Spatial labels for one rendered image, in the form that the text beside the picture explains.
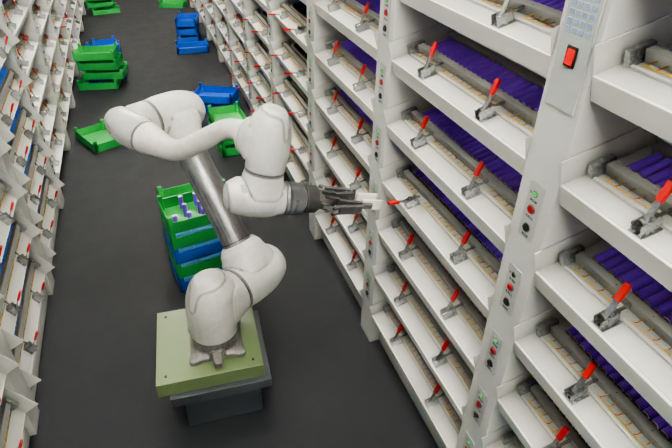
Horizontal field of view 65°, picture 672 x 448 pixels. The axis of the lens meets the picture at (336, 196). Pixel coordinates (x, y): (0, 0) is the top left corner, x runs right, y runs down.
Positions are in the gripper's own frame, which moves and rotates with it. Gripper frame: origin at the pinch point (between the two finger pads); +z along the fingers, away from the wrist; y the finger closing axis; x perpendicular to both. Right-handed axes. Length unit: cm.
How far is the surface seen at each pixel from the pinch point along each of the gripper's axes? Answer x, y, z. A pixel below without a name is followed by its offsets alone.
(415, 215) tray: -1.6, 4.5, 14.0
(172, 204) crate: -59, -90, -39
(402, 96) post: 26.6, -16.5, 10.3
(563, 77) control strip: 54, 48, -2
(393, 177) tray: -0.3, -16.0, 16.3
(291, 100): -20, -133, 20
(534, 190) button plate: 32, 48, 4
